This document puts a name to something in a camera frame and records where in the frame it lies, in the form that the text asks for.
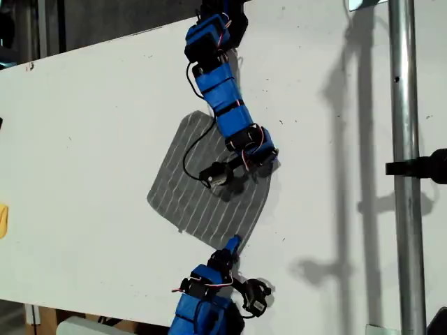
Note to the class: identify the grey striped towel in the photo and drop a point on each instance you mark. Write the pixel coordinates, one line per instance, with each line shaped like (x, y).
(181, 195)

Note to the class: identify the white box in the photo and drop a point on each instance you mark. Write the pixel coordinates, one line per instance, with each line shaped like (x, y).
(80, 328)

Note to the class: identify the black rounded object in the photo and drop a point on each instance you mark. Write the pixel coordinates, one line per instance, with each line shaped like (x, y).
(438, 324)

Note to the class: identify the yellow object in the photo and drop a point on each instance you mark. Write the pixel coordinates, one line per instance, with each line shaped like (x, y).
(3, 220)

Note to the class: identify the black camera stalk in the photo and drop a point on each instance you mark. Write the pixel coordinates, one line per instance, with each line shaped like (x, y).
(240, 284)
(239, 161)

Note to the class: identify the black camera box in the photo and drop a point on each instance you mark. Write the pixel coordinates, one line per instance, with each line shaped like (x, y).
(214, 176)
(256, 296)

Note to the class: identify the steel post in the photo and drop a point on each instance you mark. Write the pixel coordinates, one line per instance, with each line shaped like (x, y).
(406, 104)

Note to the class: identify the black post clamp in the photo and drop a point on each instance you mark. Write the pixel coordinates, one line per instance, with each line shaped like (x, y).
(419, 167)

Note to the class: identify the wooden table frame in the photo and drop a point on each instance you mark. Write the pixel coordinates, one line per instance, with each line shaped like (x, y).
(47, 321)

